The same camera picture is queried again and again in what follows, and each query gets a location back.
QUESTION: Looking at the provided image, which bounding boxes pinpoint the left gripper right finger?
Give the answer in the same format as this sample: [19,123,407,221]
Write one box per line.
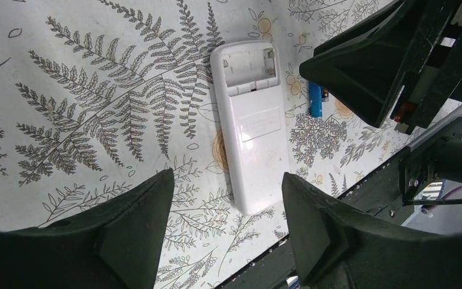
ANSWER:
[282,173,462,288]

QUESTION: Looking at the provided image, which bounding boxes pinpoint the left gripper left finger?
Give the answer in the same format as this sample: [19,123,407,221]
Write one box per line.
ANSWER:
[0,169,174,288]

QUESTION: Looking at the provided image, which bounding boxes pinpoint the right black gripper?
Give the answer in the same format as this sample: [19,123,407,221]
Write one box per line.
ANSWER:
[299,1,462,134]

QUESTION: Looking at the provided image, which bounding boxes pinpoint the blue AA battery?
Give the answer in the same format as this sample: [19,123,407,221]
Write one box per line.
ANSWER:
[309,82,323,117]

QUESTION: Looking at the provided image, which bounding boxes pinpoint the white remote control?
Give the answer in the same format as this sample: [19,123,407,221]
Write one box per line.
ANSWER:
[210,40,289,216]

